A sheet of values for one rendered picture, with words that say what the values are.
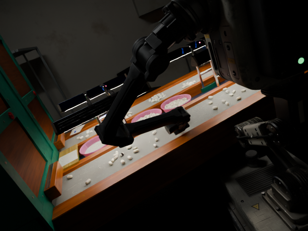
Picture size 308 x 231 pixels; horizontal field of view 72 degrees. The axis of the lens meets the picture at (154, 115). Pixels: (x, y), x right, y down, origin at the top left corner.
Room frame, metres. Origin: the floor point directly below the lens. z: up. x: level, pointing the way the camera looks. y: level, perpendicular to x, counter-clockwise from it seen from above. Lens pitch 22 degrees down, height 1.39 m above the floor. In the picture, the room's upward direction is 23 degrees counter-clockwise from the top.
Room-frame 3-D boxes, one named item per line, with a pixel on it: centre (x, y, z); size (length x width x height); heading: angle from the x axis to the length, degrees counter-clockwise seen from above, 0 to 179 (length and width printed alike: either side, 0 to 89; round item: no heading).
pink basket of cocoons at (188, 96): (1.67, -0.21, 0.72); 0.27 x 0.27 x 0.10
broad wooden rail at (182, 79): (2.18, 0.03, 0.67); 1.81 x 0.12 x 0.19; 104
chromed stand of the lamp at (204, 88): (1.96, -0.58, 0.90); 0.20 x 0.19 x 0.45; 104
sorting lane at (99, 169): (1.31, -0.18, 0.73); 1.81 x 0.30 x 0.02; 104
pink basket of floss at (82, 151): (1.50, 0.49, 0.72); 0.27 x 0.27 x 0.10
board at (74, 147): (1.45, 0.70, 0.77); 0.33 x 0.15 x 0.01; 14
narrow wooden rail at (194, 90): (1.80, -0.06, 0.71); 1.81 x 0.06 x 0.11; 104
